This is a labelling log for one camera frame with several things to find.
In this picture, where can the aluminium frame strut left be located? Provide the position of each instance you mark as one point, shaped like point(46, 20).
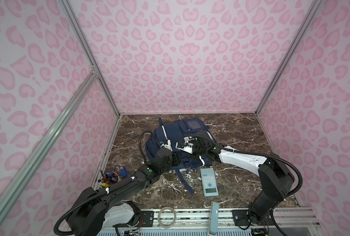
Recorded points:
point(23, 177)

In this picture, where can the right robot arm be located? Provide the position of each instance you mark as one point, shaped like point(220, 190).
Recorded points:
point(285, 178)

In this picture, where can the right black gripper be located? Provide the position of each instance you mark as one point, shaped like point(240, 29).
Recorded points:
point(195, 143)

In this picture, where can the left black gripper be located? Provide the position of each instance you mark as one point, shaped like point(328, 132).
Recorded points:
point(177, 159)

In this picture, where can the light green calculator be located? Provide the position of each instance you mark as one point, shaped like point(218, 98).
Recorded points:
point(209, 183)

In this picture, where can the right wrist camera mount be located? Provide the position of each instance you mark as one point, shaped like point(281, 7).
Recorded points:
point(185, 144)

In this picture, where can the blue stapler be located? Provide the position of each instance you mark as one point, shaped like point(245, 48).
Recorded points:
point(123, 172)

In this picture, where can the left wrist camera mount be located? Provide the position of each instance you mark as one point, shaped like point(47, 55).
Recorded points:
point(166, 144)

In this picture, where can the pink pen cup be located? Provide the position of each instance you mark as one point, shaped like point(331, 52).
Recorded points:
point(108, 179)

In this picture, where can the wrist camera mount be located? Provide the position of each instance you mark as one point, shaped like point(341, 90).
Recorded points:
point(185, 144)
point(166, 144)

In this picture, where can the grey-blue bar on rail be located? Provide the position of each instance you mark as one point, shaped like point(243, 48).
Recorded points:
point(213, 219)

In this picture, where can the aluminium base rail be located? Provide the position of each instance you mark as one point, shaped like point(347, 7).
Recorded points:
point(294, 221)

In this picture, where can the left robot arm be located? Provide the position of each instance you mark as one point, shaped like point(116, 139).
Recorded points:
point(97, 209)

